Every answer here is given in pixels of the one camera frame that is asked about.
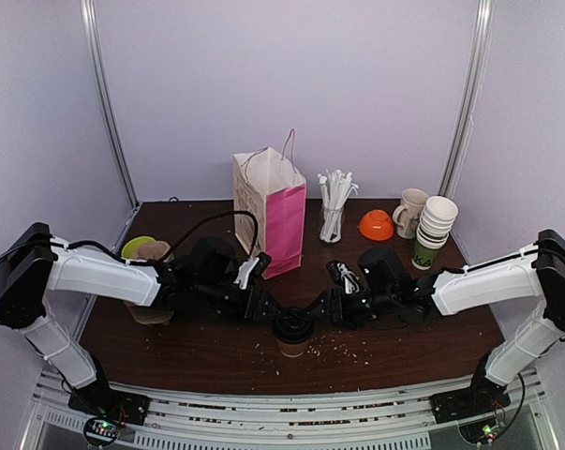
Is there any left aluminium frame post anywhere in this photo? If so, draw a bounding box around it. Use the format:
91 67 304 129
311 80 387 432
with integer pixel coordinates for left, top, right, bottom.
80 0 140 209

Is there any beige ceramic mug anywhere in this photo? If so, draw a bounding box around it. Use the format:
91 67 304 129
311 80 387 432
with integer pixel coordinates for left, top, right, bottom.
392 187 428 239

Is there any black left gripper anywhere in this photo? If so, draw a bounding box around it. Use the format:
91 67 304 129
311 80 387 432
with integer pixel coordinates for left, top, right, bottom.
194 277 287 324

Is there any stack of cardboard cup carriers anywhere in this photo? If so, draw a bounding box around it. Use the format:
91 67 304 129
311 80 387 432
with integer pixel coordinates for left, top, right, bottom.
124 241 174 326

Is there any glass jar of straws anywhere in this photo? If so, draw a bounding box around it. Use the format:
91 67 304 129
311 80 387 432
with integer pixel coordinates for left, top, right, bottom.
317 169 359 244

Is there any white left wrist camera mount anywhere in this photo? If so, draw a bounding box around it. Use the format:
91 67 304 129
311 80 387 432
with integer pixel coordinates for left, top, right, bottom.
233 252 272 290

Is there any right aluminium frame post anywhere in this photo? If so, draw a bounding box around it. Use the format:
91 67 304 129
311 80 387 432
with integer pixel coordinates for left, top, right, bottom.
439 0 495 198

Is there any single black cup lid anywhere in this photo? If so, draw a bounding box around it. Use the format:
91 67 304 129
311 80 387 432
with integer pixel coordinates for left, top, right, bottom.
272 316 315 345

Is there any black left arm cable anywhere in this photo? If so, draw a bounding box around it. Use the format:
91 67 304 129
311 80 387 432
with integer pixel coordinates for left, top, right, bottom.
0 210 260 324

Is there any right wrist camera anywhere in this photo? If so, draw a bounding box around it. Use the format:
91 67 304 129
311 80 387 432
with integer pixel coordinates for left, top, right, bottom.
326 260 363 295

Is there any pink and white paper bag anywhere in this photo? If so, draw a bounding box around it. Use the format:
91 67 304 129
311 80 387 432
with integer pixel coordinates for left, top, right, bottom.
232 129 306 279

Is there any single brown paper cup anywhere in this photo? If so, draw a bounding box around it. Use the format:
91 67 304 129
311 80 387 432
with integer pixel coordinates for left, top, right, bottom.
275 338 309 358

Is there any aluminium frame post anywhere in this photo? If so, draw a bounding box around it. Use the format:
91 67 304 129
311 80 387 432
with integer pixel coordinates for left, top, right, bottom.
80 0 140 209
439 0 495 198

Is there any orange bowl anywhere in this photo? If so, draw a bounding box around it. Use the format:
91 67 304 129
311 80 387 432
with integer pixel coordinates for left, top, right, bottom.
358 209 394 242

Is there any lime green bowl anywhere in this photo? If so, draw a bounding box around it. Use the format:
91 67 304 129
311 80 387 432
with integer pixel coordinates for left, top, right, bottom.
121 235 156 260

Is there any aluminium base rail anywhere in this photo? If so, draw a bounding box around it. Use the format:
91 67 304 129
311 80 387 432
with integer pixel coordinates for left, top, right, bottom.
15 369 564 449

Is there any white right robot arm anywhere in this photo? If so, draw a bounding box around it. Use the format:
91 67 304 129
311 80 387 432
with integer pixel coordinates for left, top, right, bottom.
303 230 565 424

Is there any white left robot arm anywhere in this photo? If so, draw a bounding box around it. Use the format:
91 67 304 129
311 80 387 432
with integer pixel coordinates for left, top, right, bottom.
0 222 286 426

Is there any stack of paper cups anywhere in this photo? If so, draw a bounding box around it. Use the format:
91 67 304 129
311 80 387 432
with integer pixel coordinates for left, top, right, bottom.
411 196 459 271

